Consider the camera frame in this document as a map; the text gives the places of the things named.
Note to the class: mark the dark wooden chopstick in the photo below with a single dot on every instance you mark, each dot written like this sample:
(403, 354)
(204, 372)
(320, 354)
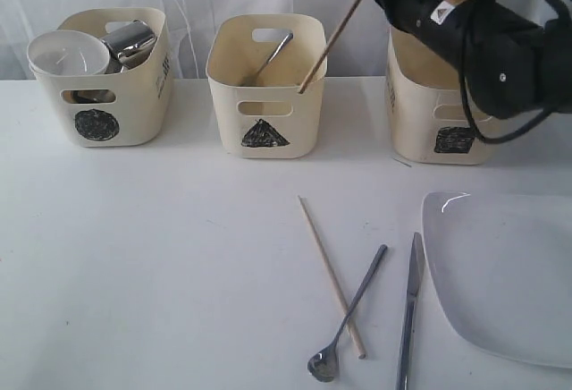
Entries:
(328, 47)

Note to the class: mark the stainless steel fork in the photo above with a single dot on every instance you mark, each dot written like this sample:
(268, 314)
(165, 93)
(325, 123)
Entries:
(251, 80)

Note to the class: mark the steel mug with wire handle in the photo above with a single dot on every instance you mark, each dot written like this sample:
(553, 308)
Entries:
(131, 44)

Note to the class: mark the light wooden chopstick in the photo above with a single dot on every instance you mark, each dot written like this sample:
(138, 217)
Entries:
(351, 326)

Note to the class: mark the white ceramic bowl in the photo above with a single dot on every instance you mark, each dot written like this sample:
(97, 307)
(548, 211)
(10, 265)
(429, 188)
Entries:
(68, 53)

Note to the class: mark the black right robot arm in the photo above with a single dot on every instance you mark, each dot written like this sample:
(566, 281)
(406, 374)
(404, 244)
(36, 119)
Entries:
(511, 65)

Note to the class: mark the cream bin with black square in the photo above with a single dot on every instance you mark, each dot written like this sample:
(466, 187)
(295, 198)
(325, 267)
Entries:
(423, 102)

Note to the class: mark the cream bin with black triangle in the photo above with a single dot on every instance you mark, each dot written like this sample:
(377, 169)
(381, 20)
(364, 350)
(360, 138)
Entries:
(271, 119)

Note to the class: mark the stainless steel table knife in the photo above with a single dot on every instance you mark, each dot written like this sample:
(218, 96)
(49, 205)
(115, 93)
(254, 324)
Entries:
(415, 277)

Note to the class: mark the white square plate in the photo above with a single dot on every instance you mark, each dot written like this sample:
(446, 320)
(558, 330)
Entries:
(501, 268)

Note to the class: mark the cream bin with black circle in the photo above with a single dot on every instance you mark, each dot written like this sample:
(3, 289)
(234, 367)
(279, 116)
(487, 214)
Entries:
(142, 93)

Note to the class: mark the stainless steel spoon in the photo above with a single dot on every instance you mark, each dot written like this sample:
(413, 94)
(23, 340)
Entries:
(324, 366)

